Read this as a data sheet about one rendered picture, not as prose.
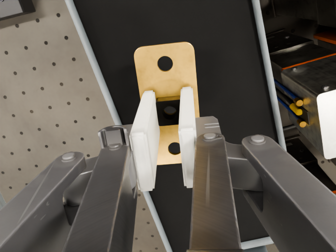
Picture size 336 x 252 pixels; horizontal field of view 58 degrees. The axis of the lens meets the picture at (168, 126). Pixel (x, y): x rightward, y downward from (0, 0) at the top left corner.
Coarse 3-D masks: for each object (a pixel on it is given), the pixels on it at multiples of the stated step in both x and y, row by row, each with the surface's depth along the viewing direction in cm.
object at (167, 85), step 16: (144, 48) 19; (160, 48) 19; (176, 48) 19; (192, 48) 19; (144, 64) 19; (176, 64) 19; (192, 64) 19; (144, 80) 20; (160, 80) 20; (176, 80) 20; (192, 80) 20; (160, 96) 20; (176, 96) 20; (160, 112) 19; (176, 112) 20; (160, 128) 21; (176, 128) 21; (160, 144) 21; (160, 160) 22; (176, 160) 22
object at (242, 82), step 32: (96, 0) 23; (128, 0) 23; (160, 0) 23; (192, 0) 23; (224, 0) 23; (96, 32) 24; (128, 32) 24; (160, 32) 24; (192, 32) 24; (224, 32) 24; (256, 32) 24; (128, 64) 25; (160, 64) 25; (224, 64) 25; (256, 64) 25; (128, 96) 26; (224, 96) 26; (256, 96) 26; (224, 128) 27; (256, 128) 27; (160, 192) 30; (256, 224) 31
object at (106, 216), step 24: (120, 144) 13; (96, 168) 11; (120, 168) 11; (96, 192) 10; (120, 192) 10; (96, 216) 9; (120, 216) 9; (72, 240) 8; (96, 240) 8; (120, 240) 9
